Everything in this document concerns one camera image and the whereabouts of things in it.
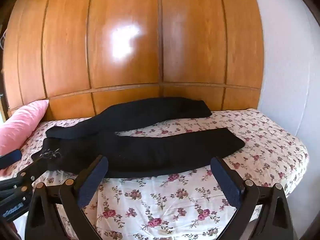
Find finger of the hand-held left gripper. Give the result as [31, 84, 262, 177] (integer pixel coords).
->
[0, 149, 23, 170]
[15, 155, 54, 183]

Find floral sheet bed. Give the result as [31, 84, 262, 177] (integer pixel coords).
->
[0, 109, 309, 240]

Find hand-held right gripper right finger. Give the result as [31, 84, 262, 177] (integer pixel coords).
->
[211, 156, 294, 240]

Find wooden headboard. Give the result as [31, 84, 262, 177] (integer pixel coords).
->
[2, 0, 265, 120]

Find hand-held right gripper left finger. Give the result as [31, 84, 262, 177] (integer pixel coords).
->
[25, 155, 109, 240]

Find pink pillow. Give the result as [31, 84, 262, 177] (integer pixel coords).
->
[0, 99, 50, 156]

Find black pants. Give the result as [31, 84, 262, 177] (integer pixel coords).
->
[32, 96, 245, 178]

